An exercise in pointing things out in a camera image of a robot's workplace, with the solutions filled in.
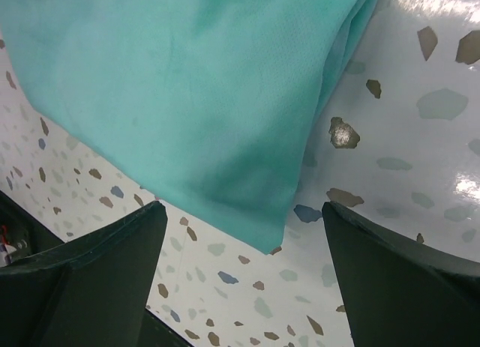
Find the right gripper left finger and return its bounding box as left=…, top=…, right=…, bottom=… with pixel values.
left=1, top=202, right=167, bottom=346

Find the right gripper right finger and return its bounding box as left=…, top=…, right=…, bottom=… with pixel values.
left=322, top=202, right=479, bottom=346

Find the mint green t shirt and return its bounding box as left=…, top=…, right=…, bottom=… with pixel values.
left=1, top=0, right=378, bottom=253

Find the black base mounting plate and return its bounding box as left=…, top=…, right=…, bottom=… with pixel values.
left=1, top=192, right=191, bottom=347

